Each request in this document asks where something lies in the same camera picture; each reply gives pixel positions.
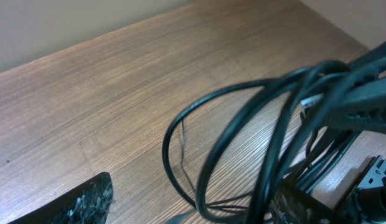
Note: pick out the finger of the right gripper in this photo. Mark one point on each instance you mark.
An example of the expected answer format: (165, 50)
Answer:
(363, 108)

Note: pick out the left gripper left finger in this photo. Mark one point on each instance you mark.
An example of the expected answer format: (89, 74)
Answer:
(88, 202)

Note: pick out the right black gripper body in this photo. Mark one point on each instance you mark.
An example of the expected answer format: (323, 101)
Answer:
(366, 201)

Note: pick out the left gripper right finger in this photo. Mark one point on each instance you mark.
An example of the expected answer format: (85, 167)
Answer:
(292, 206)

